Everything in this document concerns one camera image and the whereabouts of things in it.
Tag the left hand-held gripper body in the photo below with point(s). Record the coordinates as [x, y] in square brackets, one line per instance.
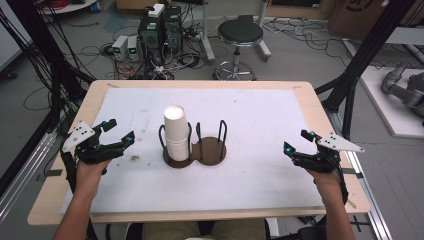
[87, 151]

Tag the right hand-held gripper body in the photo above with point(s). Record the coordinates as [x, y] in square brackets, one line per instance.
[321, 156]

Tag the stack of white paper cups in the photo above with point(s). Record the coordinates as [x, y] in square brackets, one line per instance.
[176, 133]

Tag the brown cup holder rack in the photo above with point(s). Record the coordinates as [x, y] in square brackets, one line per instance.
[210, 150]

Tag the person's left hand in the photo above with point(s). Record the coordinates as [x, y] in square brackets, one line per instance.
[90, 176]

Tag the person's right hand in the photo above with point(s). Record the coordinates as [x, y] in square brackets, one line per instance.
[325, 183]

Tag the white table mat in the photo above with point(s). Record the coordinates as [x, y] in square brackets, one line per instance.
[253, 160]

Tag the grey power supply unit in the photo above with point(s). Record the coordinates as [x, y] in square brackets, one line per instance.
[133, 48]
[120, 46]

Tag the white platform board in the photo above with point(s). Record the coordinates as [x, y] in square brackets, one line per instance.
[386, 110]

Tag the black computer tower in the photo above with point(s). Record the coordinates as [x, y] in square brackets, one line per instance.
[173, 26]
[150, 36]

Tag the person's khaki pants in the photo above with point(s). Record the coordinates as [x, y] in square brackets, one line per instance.
[173, 231]

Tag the white desk leg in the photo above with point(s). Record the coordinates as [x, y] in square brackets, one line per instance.
[263, 33]
[207, 33]

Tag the black round stool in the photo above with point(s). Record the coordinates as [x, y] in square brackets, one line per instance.
[240, 33]

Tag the white box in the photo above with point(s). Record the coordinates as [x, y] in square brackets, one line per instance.
[156, 10]

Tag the cardboard box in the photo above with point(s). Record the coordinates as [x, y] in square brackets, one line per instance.
[353, 16]

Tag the aluminium rail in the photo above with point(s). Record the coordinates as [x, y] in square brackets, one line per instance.
[23, 176]
[373, 200]

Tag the black metal frame stand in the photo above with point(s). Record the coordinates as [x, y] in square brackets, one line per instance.
[366, 50]
[50, 60]

